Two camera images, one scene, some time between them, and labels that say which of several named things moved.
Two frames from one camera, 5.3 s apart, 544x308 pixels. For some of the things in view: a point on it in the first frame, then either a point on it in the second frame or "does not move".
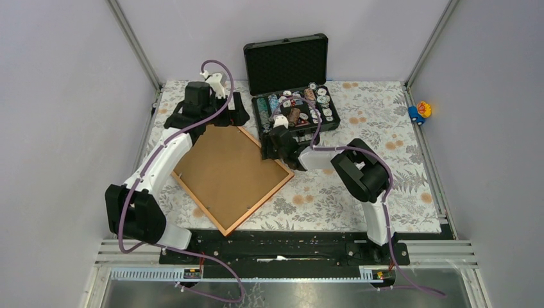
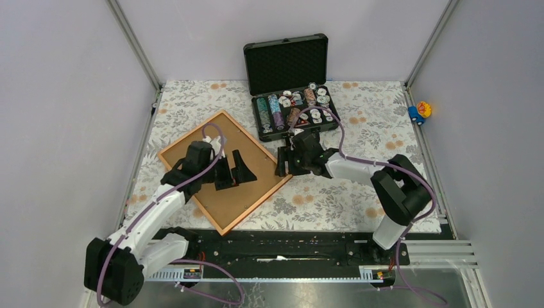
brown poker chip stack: [294, 114] does not move
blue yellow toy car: [419, 113] does not move
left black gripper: [239, 115] → [240, 174]
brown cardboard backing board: [224, 170] does not move
